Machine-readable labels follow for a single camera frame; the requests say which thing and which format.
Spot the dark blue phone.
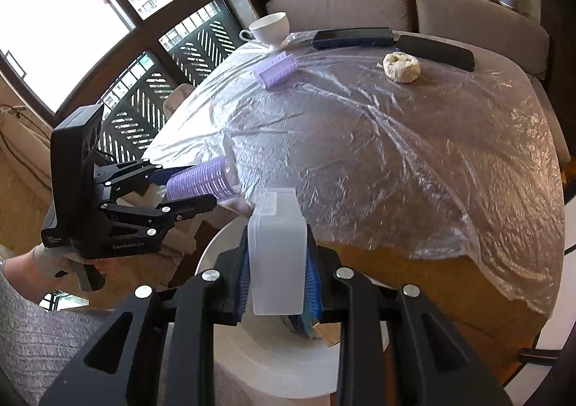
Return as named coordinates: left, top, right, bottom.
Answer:
left=312, top=27, right=396, bottom=51

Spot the white round bin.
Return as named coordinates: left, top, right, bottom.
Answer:
left=194, top=212, right=390, bottom=400

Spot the white plastic box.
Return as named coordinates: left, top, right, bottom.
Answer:
left=247, top=187, right=309, bottom=316

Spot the purple hair roller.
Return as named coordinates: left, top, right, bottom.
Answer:
left=166, top=155, right=239, bottom=204
left=251, top=52, right=301, bottom=90

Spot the black window grille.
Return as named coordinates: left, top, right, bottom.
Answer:
left=96, top=0, right=248, bottom=164

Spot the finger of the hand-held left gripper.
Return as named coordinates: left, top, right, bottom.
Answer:
left=92, top=158, right=181, bottom=204
left=99, top=193, right=217, bottom=238

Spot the beige chair back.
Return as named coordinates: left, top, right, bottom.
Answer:
left=162, top=82, right=194, bottom=128

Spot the black phone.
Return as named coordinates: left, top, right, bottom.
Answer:
left=395, top=34, right=475, bottom=72

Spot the person's left hand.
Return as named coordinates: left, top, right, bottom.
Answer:
left=20, top=244, right=82, bottom=294

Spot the clear plastic table sheet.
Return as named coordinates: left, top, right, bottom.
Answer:
left=144, top=30, right=565, bottom=317

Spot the person's left forearm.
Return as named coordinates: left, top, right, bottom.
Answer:
left=0, top=262, right=172, bottom=406

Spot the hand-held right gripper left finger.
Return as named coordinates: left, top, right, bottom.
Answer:
left=38, top=226, right=253, bottom=406

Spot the beige sofa back cushion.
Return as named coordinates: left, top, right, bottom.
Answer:
left=414, top=0, right=550, bottom=78
left=265, top=0, right=415, bottom=33

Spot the white cup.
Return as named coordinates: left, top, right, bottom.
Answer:
left=239, top=12, right=290, bottom=46

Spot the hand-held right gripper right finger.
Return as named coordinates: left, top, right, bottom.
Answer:
left=303, top=226, right=514, bottom=406

